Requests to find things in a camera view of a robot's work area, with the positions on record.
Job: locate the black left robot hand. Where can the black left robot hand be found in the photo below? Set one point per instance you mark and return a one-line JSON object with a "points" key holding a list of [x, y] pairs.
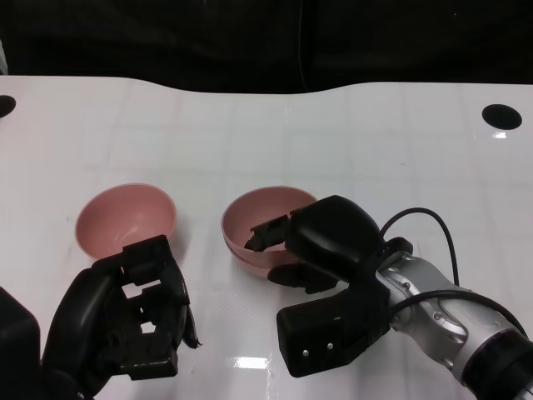
{"points": [[83, 316]]}

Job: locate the black backdrop curtain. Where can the black backdrop curtain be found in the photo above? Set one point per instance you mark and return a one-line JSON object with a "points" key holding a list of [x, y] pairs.
{"points": [[166, 37]]}

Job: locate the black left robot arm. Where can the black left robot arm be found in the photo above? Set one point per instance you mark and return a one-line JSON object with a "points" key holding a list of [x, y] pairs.
{"points": [[16, 333]]}

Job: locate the white object at edge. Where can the white object at edge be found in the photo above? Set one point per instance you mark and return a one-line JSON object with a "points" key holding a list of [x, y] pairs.
{"points": [[3, 56]]}

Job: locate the black round table grommet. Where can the black round table grommet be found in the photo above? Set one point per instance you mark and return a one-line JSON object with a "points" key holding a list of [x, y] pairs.
{"points": [[501, 116], [6, 106]]}

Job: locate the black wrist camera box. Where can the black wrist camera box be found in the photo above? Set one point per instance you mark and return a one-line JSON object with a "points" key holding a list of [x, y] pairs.
{"points": [[316, 333]]}

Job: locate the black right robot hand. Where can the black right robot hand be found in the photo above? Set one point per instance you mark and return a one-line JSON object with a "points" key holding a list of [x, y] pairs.
{"points": [[333, 233]]}

